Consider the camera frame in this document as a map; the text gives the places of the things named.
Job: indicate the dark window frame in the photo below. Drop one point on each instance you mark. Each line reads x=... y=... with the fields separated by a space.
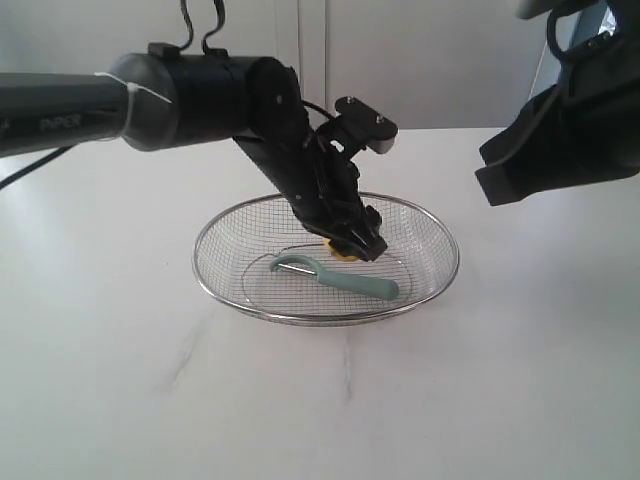
x=571 y=31

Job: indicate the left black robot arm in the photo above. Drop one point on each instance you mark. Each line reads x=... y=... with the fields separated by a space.
x=213 y=95

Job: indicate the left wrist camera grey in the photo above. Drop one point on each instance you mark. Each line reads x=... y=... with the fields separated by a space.
x=368 y=127

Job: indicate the white cable tie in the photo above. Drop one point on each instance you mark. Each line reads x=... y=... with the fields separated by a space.
x=132 y=89

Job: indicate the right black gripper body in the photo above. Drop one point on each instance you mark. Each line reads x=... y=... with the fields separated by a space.
x=598 y=111

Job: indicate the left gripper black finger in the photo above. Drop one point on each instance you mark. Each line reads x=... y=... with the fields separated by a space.
x=372 y=249
x=345 y=245

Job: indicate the teal handled peeler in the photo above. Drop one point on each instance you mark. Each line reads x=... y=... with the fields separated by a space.
x=379 y=288

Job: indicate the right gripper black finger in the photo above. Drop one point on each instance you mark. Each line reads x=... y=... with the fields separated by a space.
x=512 y=177
x=539 y=132

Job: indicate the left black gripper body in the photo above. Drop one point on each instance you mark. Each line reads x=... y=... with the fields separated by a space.
x=312 y=169

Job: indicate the oval wire mesh basket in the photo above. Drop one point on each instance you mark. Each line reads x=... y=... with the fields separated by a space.
x=246 y=257

